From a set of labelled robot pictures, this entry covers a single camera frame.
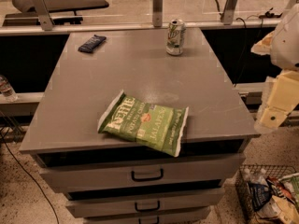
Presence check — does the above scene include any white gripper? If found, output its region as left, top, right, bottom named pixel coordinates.
left=250, top=4, right=299, bottom=134

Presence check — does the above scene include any red snack bag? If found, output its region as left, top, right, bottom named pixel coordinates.
left=266, top=176, right=295, bottom=203

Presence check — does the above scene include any green white snack bag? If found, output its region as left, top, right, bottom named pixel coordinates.
left=279, top=173, right=299, bottom=209

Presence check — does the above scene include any dark blue snack bag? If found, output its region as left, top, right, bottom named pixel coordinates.
left=249, top=183, right=272, bottom=211

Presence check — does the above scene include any green jalapeno chip bag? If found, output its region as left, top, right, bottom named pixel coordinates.
left=97, top=91, right=189, bottom=157

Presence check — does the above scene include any yellow snack bag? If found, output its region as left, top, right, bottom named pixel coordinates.
left=257, top=196, right=299, bottom=224

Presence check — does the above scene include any green white soda can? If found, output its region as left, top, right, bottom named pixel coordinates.
left=166, top=19, right=186, bottom=56

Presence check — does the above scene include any water bottle in basket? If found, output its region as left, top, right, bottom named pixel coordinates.
left=242, top=168, right=267, bottom=186

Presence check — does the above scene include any grey drawer cabinet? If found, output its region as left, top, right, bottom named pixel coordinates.
left=21, top=28, right=255, bottom=224

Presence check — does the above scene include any black bench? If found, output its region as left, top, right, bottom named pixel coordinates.
left=3, top=0, right=109, bottom=27

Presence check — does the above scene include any clear plastic water bottle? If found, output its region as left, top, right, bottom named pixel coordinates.
left=0, top=75, right=18, bottom=102

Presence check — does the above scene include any right metal bracket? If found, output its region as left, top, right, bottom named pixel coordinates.
left=221, top=0, right=238, bottom=25

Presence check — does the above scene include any metal bracket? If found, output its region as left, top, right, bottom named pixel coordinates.
left=221, top=0, right=238, bottom=25
left=32, top=0, right=54, bottom=31
left=152, top=0, right=163, bottom=27

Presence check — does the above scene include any wire basket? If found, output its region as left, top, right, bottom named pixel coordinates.
left=235, top=164, right=296, bottom=224

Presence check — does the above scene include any middle metal bracket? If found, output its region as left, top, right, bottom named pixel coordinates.
left=152, top=0, right=163, bottom=27

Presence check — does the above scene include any black middle drawer handle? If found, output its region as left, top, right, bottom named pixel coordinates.
left=135, top=201, right=161, bottom=213

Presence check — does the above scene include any black drawer handle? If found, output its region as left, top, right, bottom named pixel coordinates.
left=135, top=201, right=161, bottom=213
left=138, top=217, right=160, bottom=224
left=131, top=169, right=164, bottom=182

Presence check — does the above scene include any black top drawer handle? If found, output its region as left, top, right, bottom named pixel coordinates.
left=131, top=169, right=164, bottom=182

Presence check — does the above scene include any black bottom drawer handle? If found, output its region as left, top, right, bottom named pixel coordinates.
left=138, top=217, right=160, bottom=224

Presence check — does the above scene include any left metal bracket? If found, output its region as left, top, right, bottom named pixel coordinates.
left=32, top=0, right=54, bottom=31

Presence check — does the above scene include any metal rail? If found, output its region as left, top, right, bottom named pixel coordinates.
left=0, top=19, right=280, bottom=36

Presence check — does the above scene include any black floor cable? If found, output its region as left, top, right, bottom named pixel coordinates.
left=0, top=131, right=60, bottom=224

